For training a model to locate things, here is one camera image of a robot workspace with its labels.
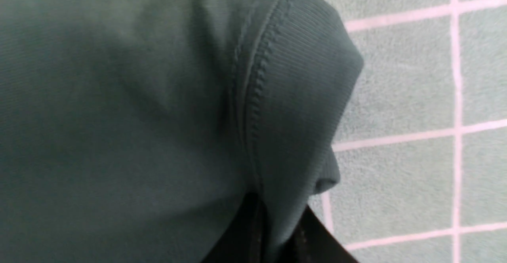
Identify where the green long-sleeve top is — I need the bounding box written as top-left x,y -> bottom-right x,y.
0,0 -> 363,263

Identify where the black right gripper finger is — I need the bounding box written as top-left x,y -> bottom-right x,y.
202,193 -> 266,263

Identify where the green checkered table cloth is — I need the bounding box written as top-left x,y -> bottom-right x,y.
312,0 -> 507,263

